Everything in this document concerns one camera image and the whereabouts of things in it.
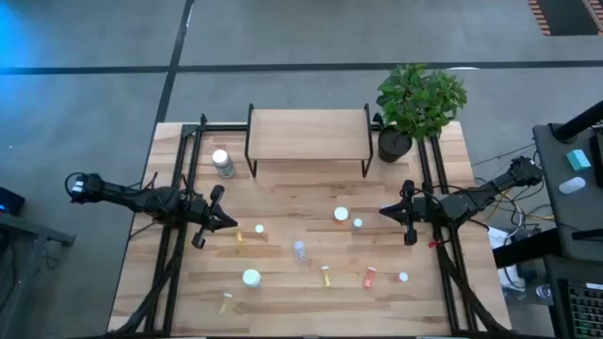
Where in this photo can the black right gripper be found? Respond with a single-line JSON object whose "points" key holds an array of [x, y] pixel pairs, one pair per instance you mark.
{"points": [[419, 212]]}

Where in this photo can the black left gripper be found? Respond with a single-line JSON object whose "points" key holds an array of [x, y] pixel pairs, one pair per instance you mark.
{"points": [[203, 212]]}

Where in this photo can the amber-yellow pill vial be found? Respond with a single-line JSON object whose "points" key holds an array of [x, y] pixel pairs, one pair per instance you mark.
{"points": [[239, 235]]}

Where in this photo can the pale vial red yellow pills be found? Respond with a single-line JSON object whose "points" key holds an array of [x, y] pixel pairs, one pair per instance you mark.
{"points": [[259, 229]]}

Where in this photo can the small teal pill vial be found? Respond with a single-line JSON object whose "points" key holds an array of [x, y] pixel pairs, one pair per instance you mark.
{"points": [[357, 223]]}

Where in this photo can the large green bottle white cap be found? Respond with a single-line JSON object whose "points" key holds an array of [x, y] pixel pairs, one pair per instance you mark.
{"points": [[225, 168]]}

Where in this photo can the wide orange bottle white cap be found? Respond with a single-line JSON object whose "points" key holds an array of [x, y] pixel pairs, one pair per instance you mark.
{"points": [[341, 214]]}

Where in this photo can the large white barcode label bottle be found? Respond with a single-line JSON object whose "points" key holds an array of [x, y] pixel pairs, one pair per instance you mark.
{"points": [[251, 277]]}

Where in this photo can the red-orange pill vial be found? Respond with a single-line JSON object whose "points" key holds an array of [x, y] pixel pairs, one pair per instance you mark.
{"points": [[369, 277]]}

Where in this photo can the clear vial pink pills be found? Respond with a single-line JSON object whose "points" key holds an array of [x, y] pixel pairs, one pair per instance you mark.
{"points": [[299, 251]]}

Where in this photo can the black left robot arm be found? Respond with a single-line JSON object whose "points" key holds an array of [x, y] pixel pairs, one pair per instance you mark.
{"points": [[141, 200]]}

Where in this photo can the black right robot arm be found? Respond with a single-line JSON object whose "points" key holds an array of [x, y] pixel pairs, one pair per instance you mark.
{"points": [[471, 200]]}

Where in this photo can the wooden shelf black metal legs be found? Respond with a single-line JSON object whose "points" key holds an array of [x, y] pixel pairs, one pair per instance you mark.
{"points": [[308, 136]]}

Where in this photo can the yellow pill vial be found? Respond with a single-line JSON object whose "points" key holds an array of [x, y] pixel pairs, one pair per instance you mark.
{"points": [[225, 303]]}

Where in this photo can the yellow-green pill vial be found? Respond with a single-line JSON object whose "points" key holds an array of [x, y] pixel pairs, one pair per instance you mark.
{"points": [[325, 276]]}

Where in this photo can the white floor box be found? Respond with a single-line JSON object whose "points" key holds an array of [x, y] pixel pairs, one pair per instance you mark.
{"points": [[497, 237]]}

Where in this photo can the green plant in black pot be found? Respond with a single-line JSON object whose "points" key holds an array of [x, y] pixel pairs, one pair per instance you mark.
{"points": [[419, 101]]}

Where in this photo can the grey side desk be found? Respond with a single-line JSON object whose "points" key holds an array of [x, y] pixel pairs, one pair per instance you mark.
{"points": [[565, 216]]}

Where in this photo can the white oval mouse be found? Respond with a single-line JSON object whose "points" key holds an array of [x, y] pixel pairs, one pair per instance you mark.
{"points": [[572, 185]]}

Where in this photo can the teal box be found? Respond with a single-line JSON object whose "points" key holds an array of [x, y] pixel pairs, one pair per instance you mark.
{"points": [[578, 160]]}

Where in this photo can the grey metal stand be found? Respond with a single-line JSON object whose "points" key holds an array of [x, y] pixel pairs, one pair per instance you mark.
{"points": [[33, 235]]}

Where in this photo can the black pole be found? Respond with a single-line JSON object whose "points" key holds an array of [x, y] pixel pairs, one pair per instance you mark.
{"points": [[579, 123]]}

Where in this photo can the black backlit keyboard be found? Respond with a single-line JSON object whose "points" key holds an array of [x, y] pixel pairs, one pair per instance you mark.
{"points": [[586, 311]]}

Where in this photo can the dark device with blue light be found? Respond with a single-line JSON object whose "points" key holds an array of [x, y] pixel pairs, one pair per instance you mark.
{"points": [[9, 201]]}

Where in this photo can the orange-edged dark rug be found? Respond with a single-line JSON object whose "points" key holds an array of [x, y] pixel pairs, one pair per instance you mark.
{"points": [[565, 16]]}

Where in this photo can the black aluminium table frame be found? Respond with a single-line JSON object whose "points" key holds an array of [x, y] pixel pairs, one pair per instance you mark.
{"points": [[226, 127]]}

